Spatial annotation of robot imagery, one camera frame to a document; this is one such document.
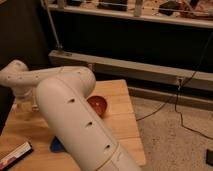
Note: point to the red ceramic bowl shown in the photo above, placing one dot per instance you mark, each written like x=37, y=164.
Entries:
x=99, y=104

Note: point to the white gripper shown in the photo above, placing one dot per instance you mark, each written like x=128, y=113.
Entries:
x=30, y=97

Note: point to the white shelf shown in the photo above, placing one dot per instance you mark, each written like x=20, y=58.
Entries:
x=135, y=15

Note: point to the black and white box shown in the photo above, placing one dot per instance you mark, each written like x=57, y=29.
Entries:
x=15, y=155

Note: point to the grey baseboard beam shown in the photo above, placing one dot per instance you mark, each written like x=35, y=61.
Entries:
x=199, y=81

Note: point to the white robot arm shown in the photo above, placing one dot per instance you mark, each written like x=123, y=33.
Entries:
x=61, y=95

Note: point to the blue sponge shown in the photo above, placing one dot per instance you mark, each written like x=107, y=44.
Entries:
x=56, y=146

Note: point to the wooden table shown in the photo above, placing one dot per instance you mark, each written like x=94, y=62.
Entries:
x=26, y=125

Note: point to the metal pole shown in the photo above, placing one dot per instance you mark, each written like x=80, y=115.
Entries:
x=58, y=45

